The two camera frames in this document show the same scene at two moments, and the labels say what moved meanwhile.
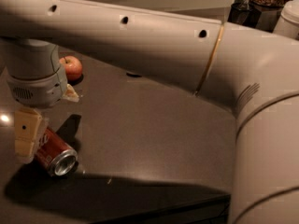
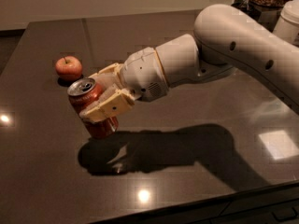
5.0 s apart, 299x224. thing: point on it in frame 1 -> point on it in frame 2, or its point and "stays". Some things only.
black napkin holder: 243,12 stays
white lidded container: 288,24 stays
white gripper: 38,90 -> 141,73
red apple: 73,66 stays
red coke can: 55,154 -> 78,91
